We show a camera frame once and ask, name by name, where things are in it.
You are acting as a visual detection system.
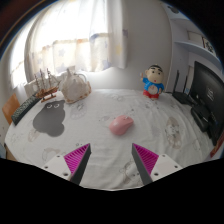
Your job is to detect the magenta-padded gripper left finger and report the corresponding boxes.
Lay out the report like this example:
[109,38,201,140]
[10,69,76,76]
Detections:
[42,143,92,186]

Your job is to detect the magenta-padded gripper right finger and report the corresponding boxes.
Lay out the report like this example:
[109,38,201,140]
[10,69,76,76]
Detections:
[131,142,184,186]

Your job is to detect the pink computer mouse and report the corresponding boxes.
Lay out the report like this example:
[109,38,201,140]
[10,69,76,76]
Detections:
[108,114,135,137]

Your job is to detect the black cat-shaped mouse pad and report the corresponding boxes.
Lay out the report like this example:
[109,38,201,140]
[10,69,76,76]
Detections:
[32,99,67,138]

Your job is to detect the white printed tablecloth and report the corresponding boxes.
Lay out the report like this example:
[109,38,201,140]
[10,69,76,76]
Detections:
[3,88,218,191]

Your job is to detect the black wifi router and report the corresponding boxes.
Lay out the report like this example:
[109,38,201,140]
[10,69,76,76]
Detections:
[171,69,198,106]

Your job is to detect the large white conch shell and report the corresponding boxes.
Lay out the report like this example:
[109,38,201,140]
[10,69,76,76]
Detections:
[59,67,93,105]

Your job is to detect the black computer keyboard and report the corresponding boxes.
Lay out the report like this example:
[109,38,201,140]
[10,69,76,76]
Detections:
[10,94,43,126]

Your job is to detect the cartoon boy figurine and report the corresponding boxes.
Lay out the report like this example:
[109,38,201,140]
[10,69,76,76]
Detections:
[139,64,166,101]

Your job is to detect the wooden model sailing ship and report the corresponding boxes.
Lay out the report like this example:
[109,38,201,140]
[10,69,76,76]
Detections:
[33,68,61,103]

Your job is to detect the orange wooden chair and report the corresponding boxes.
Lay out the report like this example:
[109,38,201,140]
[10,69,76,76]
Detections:
[1,93,21,126]

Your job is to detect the black computer monitor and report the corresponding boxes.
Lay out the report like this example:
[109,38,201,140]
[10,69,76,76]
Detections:
[189,60,224,148]

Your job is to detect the white star-print curtain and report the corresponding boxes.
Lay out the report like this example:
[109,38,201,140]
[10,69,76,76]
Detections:
[9,0,129,89]

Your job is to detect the white wall shelf unit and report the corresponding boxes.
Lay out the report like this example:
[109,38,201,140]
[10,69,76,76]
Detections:
[161,1,224,94]

